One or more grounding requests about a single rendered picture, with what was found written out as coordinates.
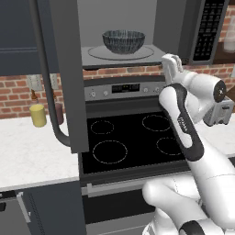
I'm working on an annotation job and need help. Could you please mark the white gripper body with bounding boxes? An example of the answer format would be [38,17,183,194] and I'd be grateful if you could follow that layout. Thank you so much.
[161,53,184,84]

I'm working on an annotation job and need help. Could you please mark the dark grey microwave oven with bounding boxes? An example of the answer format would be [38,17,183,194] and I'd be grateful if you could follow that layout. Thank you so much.
[76,0,231,71]

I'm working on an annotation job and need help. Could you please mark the dark striped bowl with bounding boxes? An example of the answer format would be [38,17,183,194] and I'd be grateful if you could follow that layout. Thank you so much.
[101,29,146,56]

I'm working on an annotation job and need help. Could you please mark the grey microwave turntable plate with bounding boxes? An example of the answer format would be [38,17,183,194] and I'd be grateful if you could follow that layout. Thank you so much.
[87,44,155,62]

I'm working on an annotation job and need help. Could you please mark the dark grey microwave door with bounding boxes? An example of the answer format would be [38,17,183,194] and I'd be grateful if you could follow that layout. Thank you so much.
[28,0,90,154]

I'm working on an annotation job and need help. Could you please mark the black oven door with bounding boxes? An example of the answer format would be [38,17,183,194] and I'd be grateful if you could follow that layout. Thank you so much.
[81,180,160,235]

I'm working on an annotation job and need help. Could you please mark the dark blue base cupboard door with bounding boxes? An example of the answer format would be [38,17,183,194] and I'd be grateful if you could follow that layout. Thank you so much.
[21,180,87,235]

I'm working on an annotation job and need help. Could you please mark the white stacked dishes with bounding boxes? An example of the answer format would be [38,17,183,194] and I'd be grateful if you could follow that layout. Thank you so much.
[222,28,235,53]

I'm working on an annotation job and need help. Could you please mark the silver toaster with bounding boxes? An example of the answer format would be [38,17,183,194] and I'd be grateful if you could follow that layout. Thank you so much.
[203,95,235,128]

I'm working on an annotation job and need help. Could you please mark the silver stove with black hob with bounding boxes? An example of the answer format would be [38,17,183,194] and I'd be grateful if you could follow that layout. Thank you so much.
[78,75,197,235]

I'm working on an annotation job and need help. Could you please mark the dark red bottle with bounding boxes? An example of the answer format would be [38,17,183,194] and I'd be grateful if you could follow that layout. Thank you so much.
[53,91,65,126]

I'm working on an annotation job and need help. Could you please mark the brown glass bottle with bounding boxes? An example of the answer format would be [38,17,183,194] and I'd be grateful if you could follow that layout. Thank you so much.
[29,88,39,106]

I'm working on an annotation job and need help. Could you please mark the yellow bottle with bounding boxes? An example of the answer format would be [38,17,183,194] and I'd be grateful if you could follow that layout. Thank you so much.
[28,104,48,129]

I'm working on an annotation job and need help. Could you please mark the dark grey dishwasher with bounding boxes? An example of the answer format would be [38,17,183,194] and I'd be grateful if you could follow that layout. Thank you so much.
[0,190,32,235]

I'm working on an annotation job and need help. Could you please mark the dark brown wall shelf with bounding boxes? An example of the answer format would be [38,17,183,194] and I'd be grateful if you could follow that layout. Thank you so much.
[213,39,235,65]

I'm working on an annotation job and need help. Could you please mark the dark grey microwave door handle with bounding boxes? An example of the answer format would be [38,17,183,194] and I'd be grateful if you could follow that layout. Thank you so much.
[28,0,72,148]

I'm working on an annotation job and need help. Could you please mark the silver oven door handle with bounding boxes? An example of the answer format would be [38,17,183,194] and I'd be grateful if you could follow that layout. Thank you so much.
[86,173,185,198]

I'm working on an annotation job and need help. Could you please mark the white wall socket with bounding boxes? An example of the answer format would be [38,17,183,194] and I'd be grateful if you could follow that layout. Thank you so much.
[26,73,60,92]

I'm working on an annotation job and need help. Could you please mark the dark blue wall cupboard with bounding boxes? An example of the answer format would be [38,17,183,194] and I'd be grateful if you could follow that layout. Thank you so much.
[0,0,42,67]

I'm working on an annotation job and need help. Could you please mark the silver dishwasher handle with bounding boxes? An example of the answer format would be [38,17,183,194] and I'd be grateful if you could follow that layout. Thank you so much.
[16,191,32,224]

